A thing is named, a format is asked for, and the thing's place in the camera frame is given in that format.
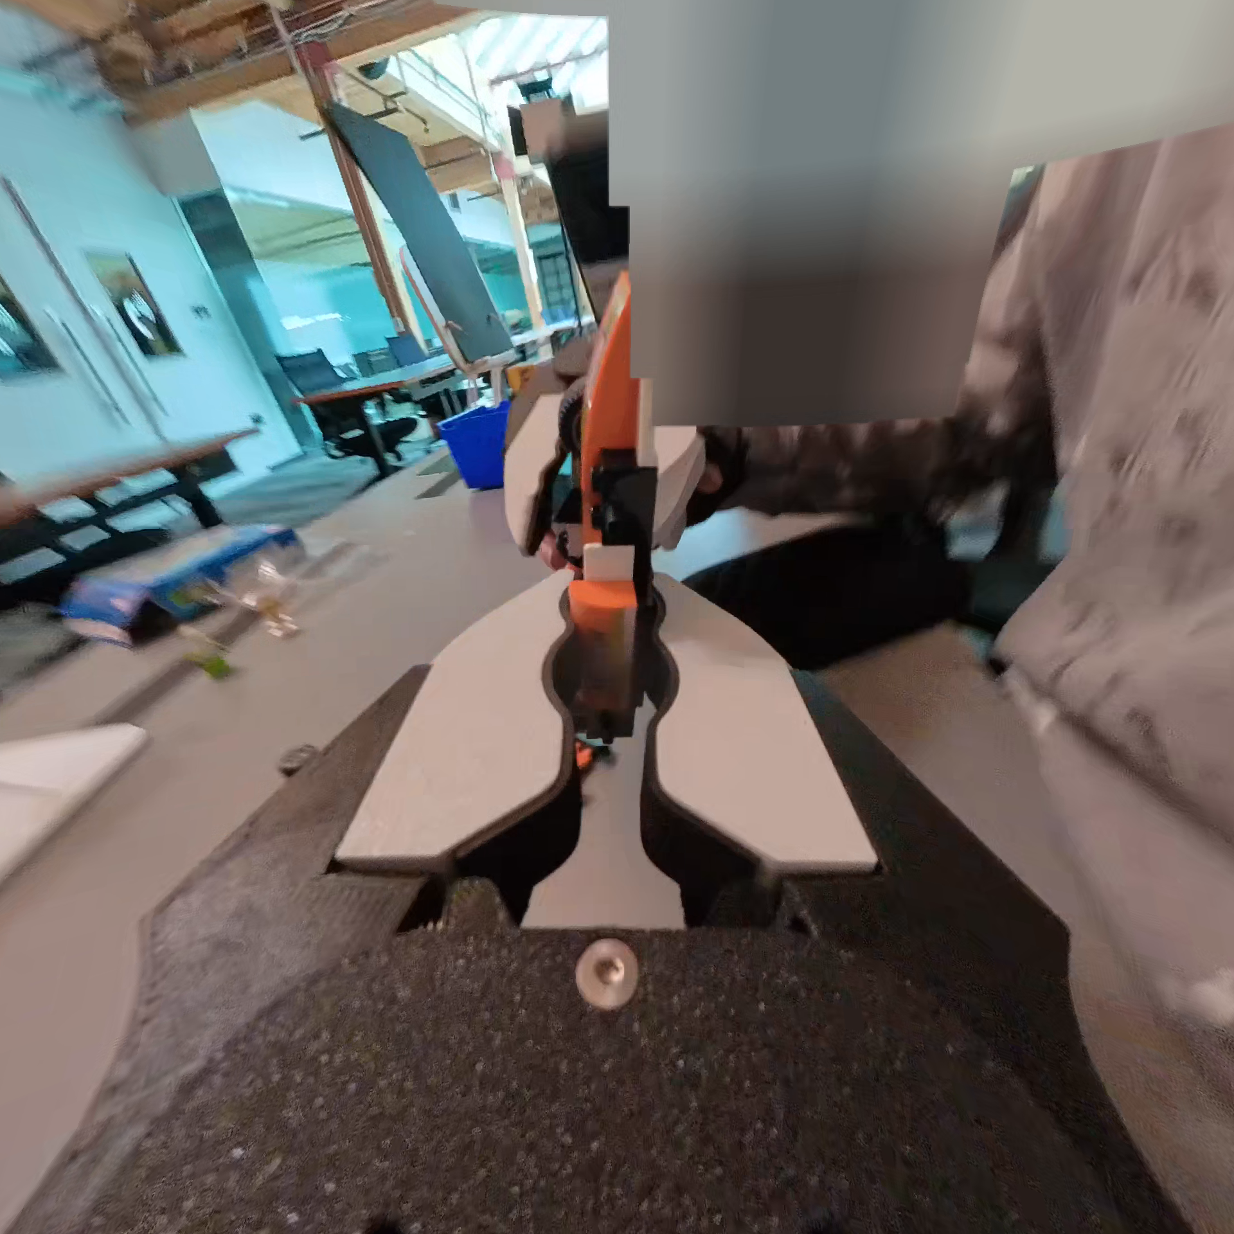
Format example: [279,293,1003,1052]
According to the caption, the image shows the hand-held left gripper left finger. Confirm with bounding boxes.
[333,573,583,873]

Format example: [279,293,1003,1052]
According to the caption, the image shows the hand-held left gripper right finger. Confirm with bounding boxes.
[641,573,882,879]

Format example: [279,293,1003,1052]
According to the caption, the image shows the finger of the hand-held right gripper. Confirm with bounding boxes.
[502,393,571,562]
[650,425,709,556]

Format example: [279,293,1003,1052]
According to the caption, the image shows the orange white lego car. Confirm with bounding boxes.
[549,271,661,757]

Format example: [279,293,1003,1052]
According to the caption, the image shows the blue lego box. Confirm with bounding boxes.
[58,522,305,644]

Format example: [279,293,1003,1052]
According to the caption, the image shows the blue storage bin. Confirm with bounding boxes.
[437,400,518,491]

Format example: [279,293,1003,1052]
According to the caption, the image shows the long meeting table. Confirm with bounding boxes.
[293,357,483,473]

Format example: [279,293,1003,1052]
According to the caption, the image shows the black honeycomb wrist rest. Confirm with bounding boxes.
[684,517,965,673]

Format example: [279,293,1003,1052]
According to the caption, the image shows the black office chair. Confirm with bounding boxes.
[276,349,386,460]

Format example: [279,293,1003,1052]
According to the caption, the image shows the clear plastic bag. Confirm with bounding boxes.
[212,547,377,638]

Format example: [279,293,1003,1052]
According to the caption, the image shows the dark panel easel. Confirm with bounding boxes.
[324,102,518,372]

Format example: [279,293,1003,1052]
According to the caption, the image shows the wooden column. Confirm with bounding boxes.
[293,40,425,349]

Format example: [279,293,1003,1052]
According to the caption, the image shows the wooden office desk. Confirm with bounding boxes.
[0,429,261,562]

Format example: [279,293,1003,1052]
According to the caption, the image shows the white base plate with lever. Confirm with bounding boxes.
[0,725,149,885]

